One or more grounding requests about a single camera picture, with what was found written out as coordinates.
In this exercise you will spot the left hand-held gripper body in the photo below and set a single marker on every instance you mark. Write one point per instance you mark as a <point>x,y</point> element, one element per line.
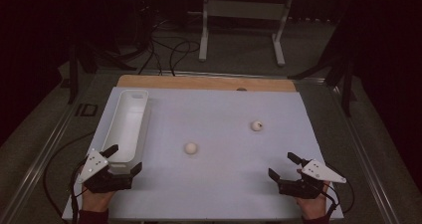
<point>96,164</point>

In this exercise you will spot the black tripod stand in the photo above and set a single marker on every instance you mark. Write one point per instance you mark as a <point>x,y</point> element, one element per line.
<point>346,88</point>
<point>73,78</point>

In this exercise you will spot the white plastic bin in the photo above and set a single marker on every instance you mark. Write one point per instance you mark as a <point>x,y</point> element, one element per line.
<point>127,124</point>

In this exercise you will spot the person's left hand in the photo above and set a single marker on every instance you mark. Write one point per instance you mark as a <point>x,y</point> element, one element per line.
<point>96,200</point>

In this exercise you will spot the person's right hand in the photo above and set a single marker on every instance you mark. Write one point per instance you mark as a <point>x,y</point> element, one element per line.
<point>313,207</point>

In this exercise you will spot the grey metal stand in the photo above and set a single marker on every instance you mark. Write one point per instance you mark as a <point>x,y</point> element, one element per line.
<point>245,10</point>

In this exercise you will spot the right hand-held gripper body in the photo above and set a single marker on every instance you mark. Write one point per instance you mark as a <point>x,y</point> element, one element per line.
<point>318,172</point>

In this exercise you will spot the plain white ball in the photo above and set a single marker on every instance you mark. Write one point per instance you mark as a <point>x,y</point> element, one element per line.
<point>191,148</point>

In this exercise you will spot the white ball with dark mark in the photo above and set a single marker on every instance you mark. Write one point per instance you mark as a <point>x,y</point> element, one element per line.
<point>256,125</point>

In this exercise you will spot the metal floor rail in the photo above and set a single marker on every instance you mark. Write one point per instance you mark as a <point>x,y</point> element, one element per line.
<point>212,73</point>
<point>40,157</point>
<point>368,164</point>

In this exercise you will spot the white table board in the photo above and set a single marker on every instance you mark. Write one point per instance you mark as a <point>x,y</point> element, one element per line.
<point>225,180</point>

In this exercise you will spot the black square floor frame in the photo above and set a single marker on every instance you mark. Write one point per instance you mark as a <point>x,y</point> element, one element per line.
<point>87,110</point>

